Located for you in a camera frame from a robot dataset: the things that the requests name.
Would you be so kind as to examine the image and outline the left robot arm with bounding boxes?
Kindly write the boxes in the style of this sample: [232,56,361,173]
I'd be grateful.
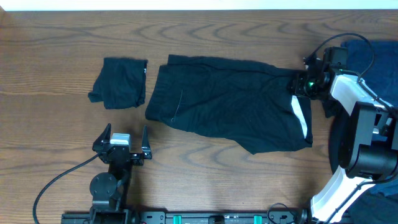
[89,124,152,224]

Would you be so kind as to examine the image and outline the black garment under pile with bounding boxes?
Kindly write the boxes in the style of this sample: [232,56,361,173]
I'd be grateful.
[322,100,349,174]

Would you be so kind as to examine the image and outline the black shorts with white trim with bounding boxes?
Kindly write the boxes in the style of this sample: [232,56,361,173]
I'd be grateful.
[146,55,313,154]

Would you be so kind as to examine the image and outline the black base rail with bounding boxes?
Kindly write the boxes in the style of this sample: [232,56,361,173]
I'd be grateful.
[61,210,308,224]

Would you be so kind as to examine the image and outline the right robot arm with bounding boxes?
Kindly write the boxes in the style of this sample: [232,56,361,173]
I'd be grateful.
[291,58,397,223]

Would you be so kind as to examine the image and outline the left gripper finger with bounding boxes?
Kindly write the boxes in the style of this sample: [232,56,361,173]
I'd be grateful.
[141,125,152,160]
[92,123,111,152]

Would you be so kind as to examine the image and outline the small folded black garment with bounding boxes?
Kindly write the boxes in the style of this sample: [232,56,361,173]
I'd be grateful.
[88,57,148,110]

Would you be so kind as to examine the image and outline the navy blue garment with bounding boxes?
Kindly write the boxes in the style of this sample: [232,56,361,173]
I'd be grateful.
[341,40,397,106]

